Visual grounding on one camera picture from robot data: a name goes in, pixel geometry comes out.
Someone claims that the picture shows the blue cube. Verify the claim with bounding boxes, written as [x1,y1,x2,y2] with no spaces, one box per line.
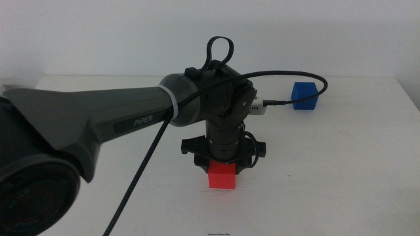
[291,81,319,111]

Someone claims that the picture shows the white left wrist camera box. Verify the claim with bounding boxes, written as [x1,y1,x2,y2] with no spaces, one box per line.
[247,96,267,116]

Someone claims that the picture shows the black cable loop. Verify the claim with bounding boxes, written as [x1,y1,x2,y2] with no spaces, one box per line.
[199,35,235,75]

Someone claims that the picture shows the red cube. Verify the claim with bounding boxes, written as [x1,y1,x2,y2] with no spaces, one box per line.
[208,160,237,190]

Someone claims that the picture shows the white zip tie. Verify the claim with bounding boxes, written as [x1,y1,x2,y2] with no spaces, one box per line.
[158,85,180,121]

